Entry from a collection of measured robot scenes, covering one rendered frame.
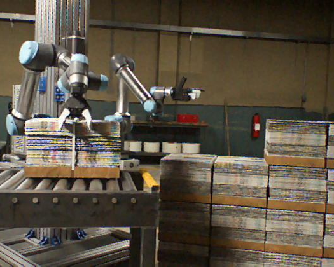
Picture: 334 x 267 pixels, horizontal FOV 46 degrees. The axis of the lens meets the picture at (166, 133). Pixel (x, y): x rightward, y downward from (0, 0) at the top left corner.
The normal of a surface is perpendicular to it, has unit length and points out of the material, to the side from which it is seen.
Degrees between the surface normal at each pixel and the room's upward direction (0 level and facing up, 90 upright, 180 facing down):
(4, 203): 90
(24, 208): 90
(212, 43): 90
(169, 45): 90
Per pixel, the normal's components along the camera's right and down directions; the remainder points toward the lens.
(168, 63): 0.16, 0.06
